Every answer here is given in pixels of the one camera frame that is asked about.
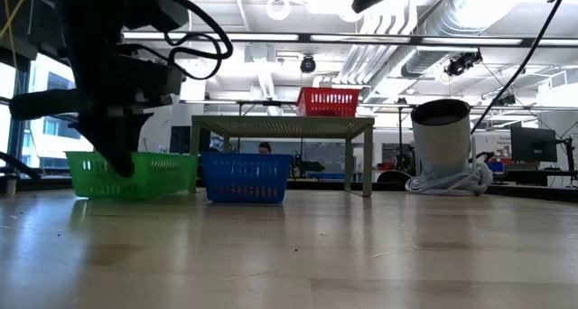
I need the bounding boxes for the black ceiling spotlight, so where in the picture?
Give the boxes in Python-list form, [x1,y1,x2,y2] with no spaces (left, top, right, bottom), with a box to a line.
[444,51,483,78]

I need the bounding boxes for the yellow hanging cable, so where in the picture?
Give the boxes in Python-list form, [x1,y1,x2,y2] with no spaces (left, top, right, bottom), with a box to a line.
[0,0,33,70]

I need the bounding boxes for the black computer monitor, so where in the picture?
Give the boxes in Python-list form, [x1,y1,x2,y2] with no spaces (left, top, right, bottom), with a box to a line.
[169,126,213,155]
[510,126,558,164]

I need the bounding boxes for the silver ventilation duct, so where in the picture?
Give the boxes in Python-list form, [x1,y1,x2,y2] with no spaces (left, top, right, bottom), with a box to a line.
[400,0,498,80]

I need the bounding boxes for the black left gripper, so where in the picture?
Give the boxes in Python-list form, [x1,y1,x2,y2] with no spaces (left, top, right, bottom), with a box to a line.
[8,46,184,177]

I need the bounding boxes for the blue plastic basket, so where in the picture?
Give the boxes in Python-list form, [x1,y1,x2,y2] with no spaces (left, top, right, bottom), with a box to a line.
[200,152,293,205]

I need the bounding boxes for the green plastic basket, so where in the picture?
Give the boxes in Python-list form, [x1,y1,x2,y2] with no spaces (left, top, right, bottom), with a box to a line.
[65,151,199,200]

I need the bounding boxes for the white ring lamp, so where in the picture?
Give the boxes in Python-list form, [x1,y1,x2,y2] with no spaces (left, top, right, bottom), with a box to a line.
[265,0,293,22]

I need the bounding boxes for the black device cable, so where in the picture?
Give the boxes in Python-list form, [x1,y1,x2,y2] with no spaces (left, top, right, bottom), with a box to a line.
[469,0,571,135]

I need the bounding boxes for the white cylinder device black top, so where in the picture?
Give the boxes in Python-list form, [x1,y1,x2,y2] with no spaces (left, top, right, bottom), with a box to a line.
[410,98,473,180]

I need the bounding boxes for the pale green perforated metal shelf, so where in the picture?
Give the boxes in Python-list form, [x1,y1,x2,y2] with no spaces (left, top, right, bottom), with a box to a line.
[191,115,376,198]

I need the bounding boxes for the red plastic basket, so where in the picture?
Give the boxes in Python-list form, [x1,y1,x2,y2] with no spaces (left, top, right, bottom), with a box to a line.
[295,87,361,117]

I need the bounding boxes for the overhead light bar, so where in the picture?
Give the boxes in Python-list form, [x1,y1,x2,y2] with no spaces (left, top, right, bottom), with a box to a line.
[121,31,578,47]

